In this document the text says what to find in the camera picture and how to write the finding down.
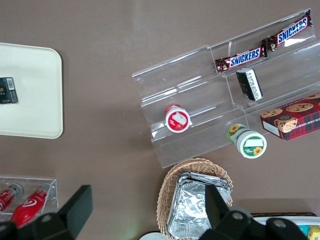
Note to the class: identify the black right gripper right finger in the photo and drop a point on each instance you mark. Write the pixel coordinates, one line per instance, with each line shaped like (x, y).
(215, 207)

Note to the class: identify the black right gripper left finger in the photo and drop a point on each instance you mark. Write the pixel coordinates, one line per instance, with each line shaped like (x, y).
(75, 210)

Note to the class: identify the foil-wrapped sandwich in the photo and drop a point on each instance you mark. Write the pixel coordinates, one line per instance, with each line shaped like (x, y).
(190, 207)
(200, 176)

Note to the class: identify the woven wicker basket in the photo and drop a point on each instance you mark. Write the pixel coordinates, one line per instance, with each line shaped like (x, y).
(197, 167)

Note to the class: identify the cream plastic tray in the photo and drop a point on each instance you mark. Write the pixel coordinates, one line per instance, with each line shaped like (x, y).
(32, 90)

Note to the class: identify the clear acrylic bottle holder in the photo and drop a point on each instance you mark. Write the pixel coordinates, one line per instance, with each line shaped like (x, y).
(51, 192)

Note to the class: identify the red drink bottle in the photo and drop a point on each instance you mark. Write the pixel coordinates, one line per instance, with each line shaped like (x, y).
(7, 197)
(27, 206)

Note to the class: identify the white round plate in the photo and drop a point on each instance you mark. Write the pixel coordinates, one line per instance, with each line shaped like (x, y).
(152, 236)

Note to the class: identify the white bin with dark rim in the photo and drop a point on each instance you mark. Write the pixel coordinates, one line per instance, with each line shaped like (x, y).
(285, 216)

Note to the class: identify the green sunflower yogurt cup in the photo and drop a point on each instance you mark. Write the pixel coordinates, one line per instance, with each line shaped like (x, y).
(247, 142)

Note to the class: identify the red strawberry yogurt cup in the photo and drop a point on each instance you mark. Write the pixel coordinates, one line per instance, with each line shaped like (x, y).
(177, 120)

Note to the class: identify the yellow snack packet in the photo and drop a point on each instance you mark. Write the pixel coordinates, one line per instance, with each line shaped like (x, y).
(314, 232)

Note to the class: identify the clear acrylic tiered shelf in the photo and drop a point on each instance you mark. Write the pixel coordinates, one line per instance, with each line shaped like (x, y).
(200, 100)

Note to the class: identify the red plaid cookie box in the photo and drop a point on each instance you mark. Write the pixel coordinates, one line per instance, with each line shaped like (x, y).
(295, 117)

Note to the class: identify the black and white small box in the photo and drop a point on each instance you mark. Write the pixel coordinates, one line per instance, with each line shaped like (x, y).
(249, 84)

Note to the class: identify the small black packet with barcode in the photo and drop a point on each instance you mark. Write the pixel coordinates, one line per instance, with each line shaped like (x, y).
(8, 90)

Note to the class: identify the Snickers chocolate bar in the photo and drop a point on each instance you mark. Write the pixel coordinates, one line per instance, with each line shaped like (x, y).
(241, 60)
(287, 31)

